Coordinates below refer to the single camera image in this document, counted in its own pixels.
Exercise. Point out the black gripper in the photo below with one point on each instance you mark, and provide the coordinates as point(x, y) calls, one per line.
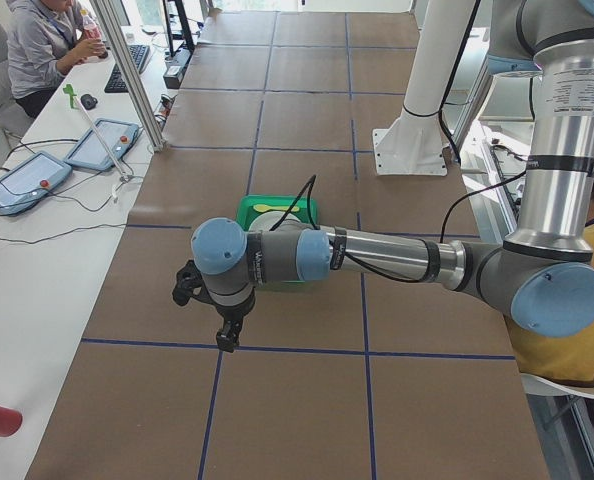
point(232, 314)

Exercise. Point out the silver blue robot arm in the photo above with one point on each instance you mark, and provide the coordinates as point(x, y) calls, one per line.
point(540, 275)

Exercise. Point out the white round plate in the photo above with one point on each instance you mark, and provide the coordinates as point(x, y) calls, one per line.
point(267, 220)

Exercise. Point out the brown paper table cover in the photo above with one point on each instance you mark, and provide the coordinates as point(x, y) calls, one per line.
point(353, 377)

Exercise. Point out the yellow plastic spoon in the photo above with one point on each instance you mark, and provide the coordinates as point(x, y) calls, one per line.
point(264, 208)

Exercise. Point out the green plastic tray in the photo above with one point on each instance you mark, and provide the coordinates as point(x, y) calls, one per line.
point(307, 210)

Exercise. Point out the white stick tool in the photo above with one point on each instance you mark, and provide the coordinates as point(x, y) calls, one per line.
point(123, 174)

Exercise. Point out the far blue teach pendant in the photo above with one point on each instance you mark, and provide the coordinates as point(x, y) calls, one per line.
point(90, 153)

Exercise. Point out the blue teach pendant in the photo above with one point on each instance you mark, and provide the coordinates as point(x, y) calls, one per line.
point(90, 153)
point(25, 185)

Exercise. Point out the near blue teach pendant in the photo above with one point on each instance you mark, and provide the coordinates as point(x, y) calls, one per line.
point(25, 185)

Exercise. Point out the black computer mouse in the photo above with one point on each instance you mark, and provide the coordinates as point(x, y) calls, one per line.
point(88, 101)

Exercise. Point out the green plastic clip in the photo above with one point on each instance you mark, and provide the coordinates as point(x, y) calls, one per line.
point(72, 96)

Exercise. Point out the red drink bottle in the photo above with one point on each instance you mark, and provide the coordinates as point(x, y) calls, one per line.
point(92, 31)

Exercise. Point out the person in grey shirt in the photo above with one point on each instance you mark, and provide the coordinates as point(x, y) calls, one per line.
point(46, 39)

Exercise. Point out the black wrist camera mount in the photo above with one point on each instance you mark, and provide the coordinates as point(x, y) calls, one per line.
point(190, 286)

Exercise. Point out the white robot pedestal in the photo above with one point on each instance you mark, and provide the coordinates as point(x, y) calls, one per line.
point(415, 141)

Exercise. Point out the aluminium frame post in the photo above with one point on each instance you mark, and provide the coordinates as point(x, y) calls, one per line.
point(112, 29)

